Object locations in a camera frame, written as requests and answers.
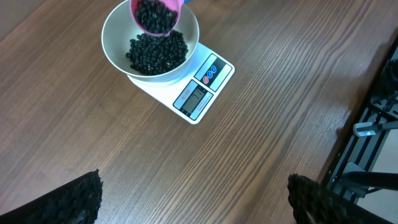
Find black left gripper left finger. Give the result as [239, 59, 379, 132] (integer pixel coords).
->
[1, 170, 103, 224]

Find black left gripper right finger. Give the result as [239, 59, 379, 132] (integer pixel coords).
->
[287, 173, 395, 223]

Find pink scoop with blue handle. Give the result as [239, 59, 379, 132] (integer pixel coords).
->
[129, 0, 186, 37]

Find white digital kitchen scale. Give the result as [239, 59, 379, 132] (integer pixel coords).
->
[130, 43, 235, 124]

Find black beans in bowl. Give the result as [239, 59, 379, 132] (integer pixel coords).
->
[125, 30, 188, 76]

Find white bowl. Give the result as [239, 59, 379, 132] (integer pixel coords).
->
[101, 1, 200, 83]

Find black beans in scoop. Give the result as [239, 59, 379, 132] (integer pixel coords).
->
[133, 0, 178, 34]

